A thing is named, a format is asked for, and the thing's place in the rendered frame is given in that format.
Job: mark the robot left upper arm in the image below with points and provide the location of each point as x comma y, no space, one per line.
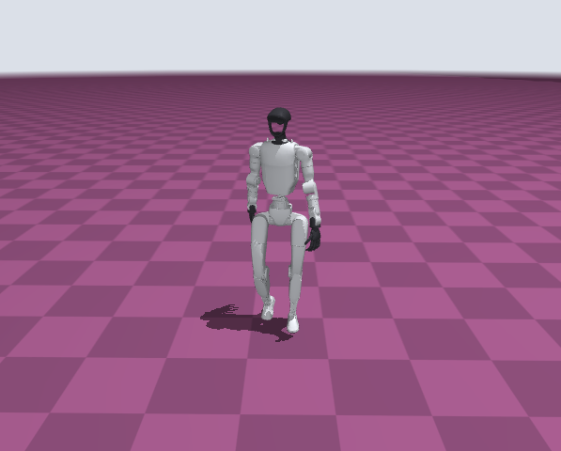
305,155

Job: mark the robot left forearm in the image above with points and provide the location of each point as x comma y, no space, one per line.
313,205

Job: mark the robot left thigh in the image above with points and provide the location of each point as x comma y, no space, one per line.
299,231

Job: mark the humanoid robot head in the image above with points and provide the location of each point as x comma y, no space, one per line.
280,116

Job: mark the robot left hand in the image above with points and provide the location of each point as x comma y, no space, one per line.
314,236

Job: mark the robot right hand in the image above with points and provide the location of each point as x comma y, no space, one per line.
252,210

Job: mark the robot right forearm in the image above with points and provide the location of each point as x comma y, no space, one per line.
252,195

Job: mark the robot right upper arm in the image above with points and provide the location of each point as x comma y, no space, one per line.
254,151

